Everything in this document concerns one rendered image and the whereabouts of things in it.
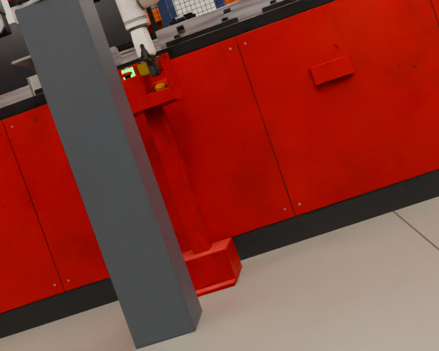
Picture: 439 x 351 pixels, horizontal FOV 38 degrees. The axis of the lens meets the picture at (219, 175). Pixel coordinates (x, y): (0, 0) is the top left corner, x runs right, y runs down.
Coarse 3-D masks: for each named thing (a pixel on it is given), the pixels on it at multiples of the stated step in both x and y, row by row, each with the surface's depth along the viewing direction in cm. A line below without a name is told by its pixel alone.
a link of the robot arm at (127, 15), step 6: (120, 0) 217; (126, 0) 216; (132, 0) 216; (120, 6) 218; (126, 6) 217; (132, 6) 217; (138, 6) 217; (120, 12) 219; (126, 12) 217; (132, 12) 217; (138, 12) 218; (144, 12) 220; (126, 18) 218; (132, 18) 217
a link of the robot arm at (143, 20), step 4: (144, 16) 219; (132, 20) 217; (136, 20) 217; (140, 20) 218; (144, 20) 219; (124, 24) 221; (128, 24) 218; (132, 24) 218; (136, 24) 218; (140, 24) 219; (144, 24) 220; (128, 28) 219; (132, 28) 219
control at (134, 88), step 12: (168, 60) 230; (120, 72) 236; (168, 72) 222; (132, 84) 220; (144, 84) 224; (156, 84) 229; (168, 84) 226; (132, 96) 220; (144, 96) 220; (156, 96) 219; (168, 96) 219; (180, 96) 231; (132, 108) 221; (144, 108) 220
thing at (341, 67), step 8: (344, 56) 240; (328, 64) 241; (336, 64) 240; (344, 64) 240; (312, 72) 241; (320, 72) 241; (328, 72) 241; (336, 72) 241; (344, 72) 240; (352, 72) 240; (320, 80) 241; (328, 80) 241
